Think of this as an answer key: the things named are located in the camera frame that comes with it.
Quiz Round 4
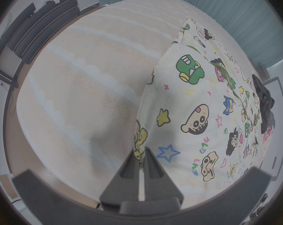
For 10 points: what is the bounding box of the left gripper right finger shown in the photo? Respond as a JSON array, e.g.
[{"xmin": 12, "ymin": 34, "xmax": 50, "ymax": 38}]
[{"xmin": 143, "ymin": 147, "xmax": 184, "ymax": 208}]

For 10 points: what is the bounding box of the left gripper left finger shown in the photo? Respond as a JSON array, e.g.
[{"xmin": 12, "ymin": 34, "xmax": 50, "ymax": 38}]
[{"xmin": 99, "ymin": 149, "xmax": 141, "ymax": 211}]

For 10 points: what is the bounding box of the white printed pyjama top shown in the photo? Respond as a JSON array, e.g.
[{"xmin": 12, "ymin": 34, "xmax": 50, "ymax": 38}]
[{"xmin": 133, "ymin": 17, "xmax": 265, "ymax": 189}]

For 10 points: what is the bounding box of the pink garment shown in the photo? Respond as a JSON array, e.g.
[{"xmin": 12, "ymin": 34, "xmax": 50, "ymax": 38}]
[{"xmin": 263, "ymin": 126, "xmax": 274, "ymax": 147}]

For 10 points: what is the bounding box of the black garment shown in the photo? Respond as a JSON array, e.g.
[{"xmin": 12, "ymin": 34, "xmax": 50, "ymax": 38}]
[{"xmin": 252, "ymin": 74, "xmax": 276, "ymax": 134}]

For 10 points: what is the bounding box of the grey bedside table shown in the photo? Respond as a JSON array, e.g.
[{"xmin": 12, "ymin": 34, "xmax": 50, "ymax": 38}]
[{"xmin": 249, "ymin": 58, "xmax": 269, "ymax": 80}]

